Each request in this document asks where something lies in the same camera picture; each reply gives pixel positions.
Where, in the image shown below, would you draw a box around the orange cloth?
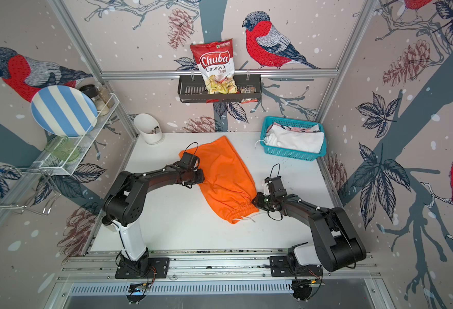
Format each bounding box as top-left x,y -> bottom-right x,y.
180,136 -> 259,224

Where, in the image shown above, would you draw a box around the white cloth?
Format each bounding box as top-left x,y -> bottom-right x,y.
261,122 -> 324,153

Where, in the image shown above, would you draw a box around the pink shark print shorts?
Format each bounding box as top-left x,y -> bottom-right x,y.
275,123 -> 322,133

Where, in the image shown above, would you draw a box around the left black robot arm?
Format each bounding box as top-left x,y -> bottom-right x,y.
102,152 -> 204,272

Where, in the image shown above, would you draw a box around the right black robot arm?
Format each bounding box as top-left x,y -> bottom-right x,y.
252,176 -> 367,272

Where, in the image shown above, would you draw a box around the white patterned cup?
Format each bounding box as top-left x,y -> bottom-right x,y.
134,113 -> 164,145

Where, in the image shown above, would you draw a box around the teal plastic basket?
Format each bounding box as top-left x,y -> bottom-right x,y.
259,116 -> 327,161

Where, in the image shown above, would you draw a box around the dark lid spice jar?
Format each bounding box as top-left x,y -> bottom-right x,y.
79,84 -> 109,117

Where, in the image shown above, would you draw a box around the red Chuba chips bag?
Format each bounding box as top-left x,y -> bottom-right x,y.
190,39 -> 238,95

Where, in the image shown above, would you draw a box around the green glass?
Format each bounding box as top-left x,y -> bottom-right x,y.
45,136 -> 80,162

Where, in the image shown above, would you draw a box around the blue white striped plate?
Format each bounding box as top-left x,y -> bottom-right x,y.
31,86 -> 98,137

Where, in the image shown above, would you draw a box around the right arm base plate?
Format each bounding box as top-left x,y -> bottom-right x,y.
268,256 -> 323,278

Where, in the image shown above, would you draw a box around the black wire wall basket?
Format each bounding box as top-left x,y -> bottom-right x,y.
177,75 -> 262,103

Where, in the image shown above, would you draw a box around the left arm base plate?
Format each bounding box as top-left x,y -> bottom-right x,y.
114,257 -> 170,279

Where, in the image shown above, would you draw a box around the clear acrylic wall shelf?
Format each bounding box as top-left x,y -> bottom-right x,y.
32,93 -> 120,176

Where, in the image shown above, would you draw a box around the metal wire wall hooks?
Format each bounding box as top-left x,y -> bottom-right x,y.
0,167 -> 61,216

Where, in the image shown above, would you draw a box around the aluminium front rail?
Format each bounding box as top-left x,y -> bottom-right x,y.
56,248 -> 382,283

